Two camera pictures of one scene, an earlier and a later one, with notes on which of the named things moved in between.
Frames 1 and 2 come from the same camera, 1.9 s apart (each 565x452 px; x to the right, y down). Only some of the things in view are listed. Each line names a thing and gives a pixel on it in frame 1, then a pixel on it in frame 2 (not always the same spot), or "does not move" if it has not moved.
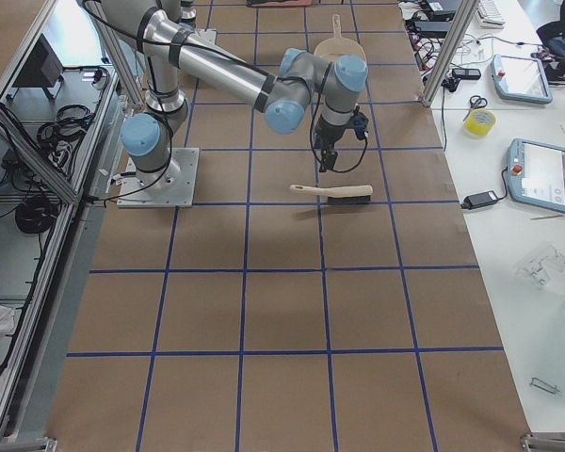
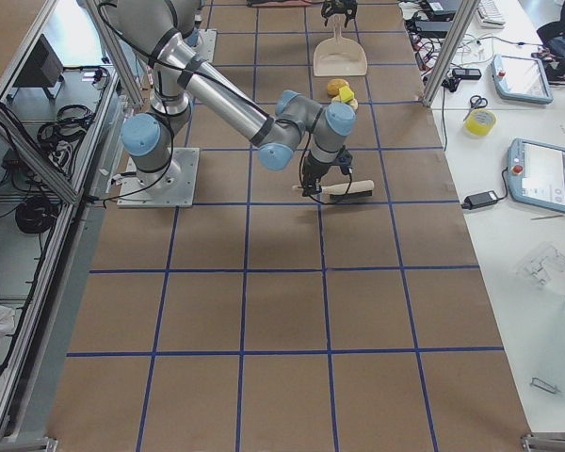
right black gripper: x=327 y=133 -> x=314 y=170
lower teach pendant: x=540 y=176 does not move
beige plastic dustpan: x=339 y=45 does not move
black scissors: x=476 y=102 does not move
